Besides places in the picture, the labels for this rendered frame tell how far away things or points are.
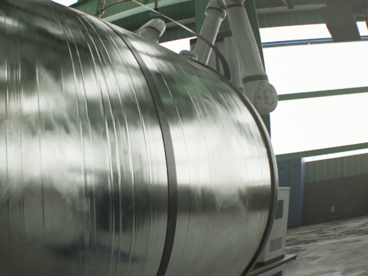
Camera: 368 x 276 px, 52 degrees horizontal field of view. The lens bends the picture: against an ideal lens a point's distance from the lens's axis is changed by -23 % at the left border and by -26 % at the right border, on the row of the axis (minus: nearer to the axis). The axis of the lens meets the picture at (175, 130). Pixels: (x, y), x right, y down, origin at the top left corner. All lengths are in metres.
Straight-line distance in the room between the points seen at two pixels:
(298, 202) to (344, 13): 9.59
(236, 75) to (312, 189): 9.10
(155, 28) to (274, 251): 1.60
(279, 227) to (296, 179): 8.46
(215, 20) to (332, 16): 0.88
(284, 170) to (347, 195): 2.25
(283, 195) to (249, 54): 0.98
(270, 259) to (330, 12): 1.63
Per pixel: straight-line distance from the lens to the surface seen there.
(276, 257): 2.84
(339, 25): 1.86
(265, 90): 2.26
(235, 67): 2.69
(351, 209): 11.39
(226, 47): 2.76
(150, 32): 2.83
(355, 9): 2.02
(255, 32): 6.11
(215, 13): 2.49
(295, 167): 11.28
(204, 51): 2.35
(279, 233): 2.84
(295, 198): 11.24
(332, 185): 11.48
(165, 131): 1.00
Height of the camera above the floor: 0.74
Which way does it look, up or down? 10 degrees up
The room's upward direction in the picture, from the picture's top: 1 degrees counter-clockwise
